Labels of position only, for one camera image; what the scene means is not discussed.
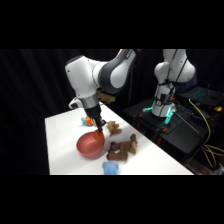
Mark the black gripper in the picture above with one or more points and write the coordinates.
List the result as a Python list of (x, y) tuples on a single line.
[(93, 113)]

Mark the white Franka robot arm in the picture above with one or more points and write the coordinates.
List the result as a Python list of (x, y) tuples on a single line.
[(110, 71)]

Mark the pink bowl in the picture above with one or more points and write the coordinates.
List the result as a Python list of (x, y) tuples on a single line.
[(89, 146)]

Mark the small tan plush toy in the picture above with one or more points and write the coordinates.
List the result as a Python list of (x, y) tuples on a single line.
[(113, 128)]

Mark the blue orange plush toy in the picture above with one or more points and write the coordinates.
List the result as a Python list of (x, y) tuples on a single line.
[(87, 121)]

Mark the large brown plush dog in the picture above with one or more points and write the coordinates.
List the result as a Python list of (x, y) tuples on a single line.
[(124, 148)]

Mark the light blue plush bear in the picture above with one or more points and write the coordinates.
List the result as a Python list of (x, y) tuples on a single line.
[(110, 168)]

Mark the black robot stand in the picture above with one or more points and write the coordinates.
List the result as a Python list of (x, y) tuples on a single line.
[(180, 133)]

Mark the black laptop with lit keyboard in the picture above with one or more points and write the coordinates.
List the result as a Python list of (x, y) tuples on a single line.
[(202, 95)]

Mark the small yellow object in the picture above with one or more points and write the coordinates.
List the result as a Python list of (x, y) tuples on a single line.
[(218, 108)]

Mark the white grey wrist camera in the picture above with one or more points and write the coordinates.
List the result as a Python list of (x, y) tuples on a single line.
[(74, 103)]

